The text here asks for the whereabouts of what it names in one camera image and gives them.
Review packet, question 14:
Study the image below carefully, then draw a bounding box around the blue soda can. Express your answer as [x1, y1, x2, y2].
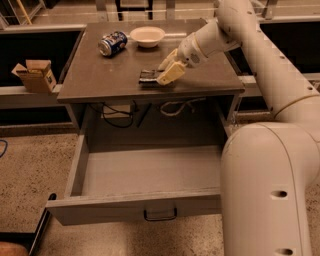
[98, 31, 127, 57]

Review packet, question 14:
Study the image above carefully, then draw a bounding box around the open cardboard box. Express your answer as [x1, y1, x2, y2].
[11, 60, 56, 93]

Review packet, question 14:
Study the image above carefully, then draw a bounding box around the grey drawer cabinet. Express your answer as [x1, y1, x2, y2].
[58, 20, 244, 145]

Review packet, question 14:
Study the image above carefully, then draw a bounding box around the black frame bottom left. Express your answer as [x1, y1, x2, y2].
[0, 208, 51, 256]

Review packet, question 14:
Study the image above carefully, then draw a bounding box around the white bowl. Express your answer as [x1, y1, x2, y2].
[130, 26, 165, 48]

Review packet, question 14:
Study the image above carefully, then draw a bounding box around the blue cable on floor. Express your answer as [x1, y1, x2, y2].
[0, 139, 9, 159]

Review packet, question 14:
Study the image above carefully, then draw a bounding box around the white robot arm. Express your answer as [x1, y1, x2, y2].
[157, 0, 320, 256]

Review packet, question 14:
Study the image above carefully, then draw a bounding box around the white braided cable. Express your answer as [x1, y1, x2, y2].
[159, 97, 207, 117]

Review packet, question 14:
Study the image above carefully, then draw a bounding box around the open grey top drawer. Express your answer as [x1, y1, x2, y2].
[47, 135, 224, 225]

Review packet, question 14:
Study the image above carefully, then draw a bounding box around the black rxbar chocolate wrapper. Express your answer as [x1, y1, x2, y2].
[139, 70, 164, 88]

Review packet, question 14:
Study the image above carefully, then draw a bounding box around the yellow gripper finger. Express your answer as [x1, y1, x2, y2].
[158, 49, 178, 71]
[156, 61, 185, 85]

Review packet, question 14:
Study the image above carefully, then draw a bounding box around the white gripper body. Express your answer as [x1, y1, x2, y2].
[177, 33, 208, 68]

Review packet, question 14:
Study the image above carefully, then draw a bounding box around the black cable under cabinet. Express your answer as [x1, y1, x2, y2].
[88, 101, 138, 130]

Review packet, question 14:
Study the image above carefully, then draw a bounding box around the black drawer handle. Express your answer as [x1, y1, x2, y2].
[143, 208, 178, 222]

